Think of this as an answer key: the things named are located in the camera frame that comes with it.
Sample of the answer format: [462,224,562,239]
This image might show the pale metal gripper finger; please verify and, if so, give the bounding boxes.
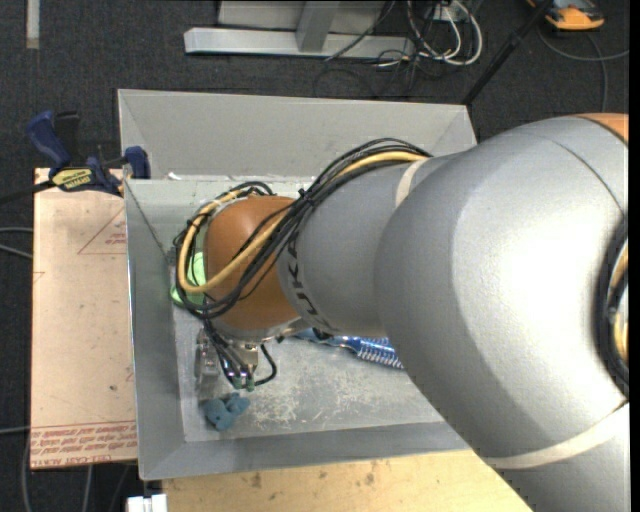
[196,369,224,402]
[195,342,221,372]

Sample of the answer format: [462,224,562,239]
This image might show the light green soft thing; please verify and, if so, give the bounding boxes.
[169,251,207,307]

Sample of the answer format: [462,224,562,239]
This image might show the blue and white brush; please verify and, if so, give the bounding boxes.
[293,331,405,372]

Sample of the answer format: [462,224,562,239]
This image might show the grey metal bin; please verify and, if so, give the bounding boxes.
[117,88,480,482]

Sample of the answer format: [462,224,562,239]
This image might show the teal blue toy animal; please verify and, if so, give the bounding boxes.
[201,391,252,432]

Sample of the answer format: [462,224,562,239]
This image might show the brown cardboard board, red print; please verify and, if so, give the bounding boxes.
[29,167,139,471]

